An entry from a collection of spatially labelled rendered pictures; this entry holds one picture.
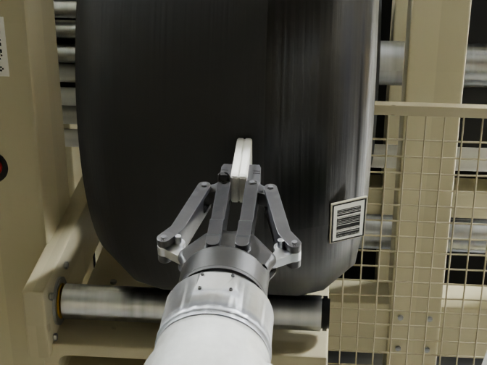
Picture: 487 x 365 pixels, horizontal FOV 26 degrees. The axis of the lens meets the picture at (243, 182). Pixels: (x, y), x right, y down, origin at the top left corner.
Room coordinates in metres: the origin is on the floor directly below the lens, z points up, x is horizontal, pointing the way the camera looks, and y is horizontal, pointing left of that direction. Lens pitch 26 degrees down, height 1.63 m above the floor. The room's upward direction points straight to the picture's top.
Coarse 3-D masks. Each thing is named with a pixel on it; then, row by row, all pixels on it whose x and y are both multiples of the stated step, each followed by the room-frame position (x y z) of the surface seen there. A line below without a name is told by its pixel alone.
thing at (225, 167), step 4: (224, 164) 0.93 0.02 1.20; (228, 164) 0.93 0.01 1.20; (232, 164) 0.93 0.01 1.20; (224, 168) 0.92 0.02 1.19; (228, 168) 0.92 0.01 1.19; (228, 172) 0.91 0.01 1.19; (216, 184) 0.89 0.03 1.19; (212, 188) 0.89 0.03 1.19; (216, 188) 0.89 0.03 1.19; (212, 192) 0.88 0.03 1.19; (208, 196) 0.88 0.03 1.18; (212, 196) 0.88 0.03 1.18; (204, 200) 0.88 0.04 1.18; (208, 200) 0.88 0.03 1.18; (212, 200) 0.88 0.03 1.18; (204, 204) 0.88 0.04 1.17; (208, 204) 0.88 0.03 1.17
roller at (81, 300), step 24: (72, 288) 1.14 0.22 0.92; (96, 288) 1.14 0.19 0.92; (120, 288) 1.14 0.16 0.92; (144, 288) 1.14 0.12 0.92; (72, 312) 1.12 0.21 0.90; (96, 312) 1.12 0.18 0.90; (120, 312) 1.11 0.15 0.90; (144, 312) 1.11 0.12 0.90; (288, 312) 1.10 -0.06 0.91; (312, 312) 1.10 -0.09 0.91
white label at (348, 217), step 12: (336, 204) 0.97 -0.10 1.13; (348, 204) 0.98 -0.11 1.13; (360, 204) 0.98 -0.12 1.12; (336, 216) 0.98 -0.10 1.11; (348, 216) 0.98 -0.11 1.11; (360, 216) 0.99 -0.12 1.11; (336, 228) 0.98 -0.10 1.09; (348, 228) 0.99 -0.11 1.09; (360, 228) 0.99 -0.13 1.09; (336, 240) 0.99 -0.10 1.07
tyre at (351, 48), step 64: (128, 0) 1.01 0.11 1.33; (192, 0) 1.00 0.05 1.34; (256, 0) 1.00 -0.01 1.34; (320, 0) 1.00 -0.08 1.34; (128, 64) 0.99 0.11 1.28; (192, 64) 0.98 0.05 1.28; (256, 64) 0.98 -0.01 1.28; (320, 64) 0.98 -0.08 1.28; (128, 128) 0.98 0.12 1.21; (192, 128) 0.97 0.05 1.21; (256, 128) 0.96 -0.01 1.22; (320, 128) 0.96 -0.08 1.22; (128, 192) 0.98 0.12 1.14; (192, 192) 0.97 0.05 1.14; (320, 192) 0.97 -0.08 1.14; (128, 256) 1.03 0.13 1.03; (320, 256) 1.00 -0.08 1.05
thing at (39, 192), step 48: (0, 0) 1.20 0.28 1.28; (48, 0) 1.30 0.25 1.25; (48, 48) 1.28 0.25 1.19; (0, 96) 1.20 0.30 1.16; (48, 96) 1.26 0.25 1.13; (0, 144) 1.21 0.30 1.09; (48, 144) 1.24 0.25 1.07; (0, 192) 1.21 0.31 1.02; (48, 192) 1.22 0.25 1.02; (0, 240) 1.21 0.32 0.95; (48, 240) 1.21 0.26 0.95; (0, 288) 1.21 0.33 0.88; (0, 336) 1.21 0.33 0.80
